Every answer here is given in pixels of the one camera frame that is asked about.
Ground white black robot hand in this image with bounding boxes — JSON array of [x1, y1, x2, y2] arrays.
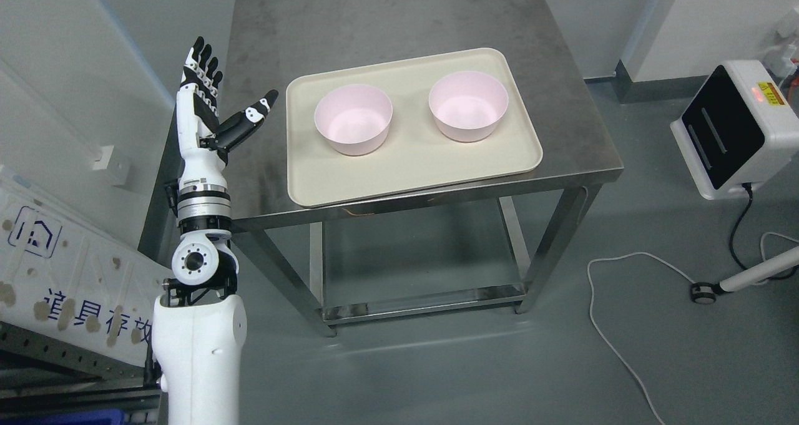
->
[[176, 36, 279, 190]]

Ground pink bowl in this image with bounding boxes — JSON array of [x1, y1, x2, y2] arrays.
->
[[428, 71, 510, 143], [313, 84, 394, 157]]

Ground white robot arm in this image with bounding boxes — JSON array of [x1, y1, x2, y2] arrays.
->
[[143, 180, 247, 424]]

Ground metal shelf rack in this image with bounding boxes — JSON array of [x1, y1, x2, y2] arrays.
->
[[1, 322, 167, 424]]

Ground stainless steel table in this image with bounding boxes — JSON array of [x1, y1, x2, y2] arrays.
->
[[204, 0, 625, 338]]

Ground beige plastic tray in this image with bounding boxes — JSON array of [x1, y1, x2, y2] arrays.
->
[[285, 47, 543, 208]]

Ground blue plastic bin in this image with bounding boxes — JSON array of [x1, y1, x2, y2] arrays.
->
[[1, 407, 160, 424]]

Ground white stand leg with caster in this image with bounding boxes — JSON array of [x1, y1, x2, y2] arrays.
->
[[690, 247, 798, 305]]

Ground white black box appliance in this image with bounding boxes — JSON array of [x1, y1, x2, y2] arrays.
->
[[670, 60, 798, 200]]

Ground white wall socket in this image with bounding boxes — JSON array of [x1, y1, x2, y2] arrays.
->
[[91, 145, 132, 187]]

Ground black power cable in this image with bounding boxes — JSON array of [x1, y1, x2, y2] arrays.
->
[[729, 183, 799, 281]]

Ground white floor cable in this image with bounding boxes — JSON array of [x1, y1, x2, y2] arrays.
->
[[587, 232, 799, 425]]

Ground white wall plug adapter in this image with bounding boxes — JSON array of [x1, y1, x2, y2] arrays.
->
[[772, 6, 798, 80]]

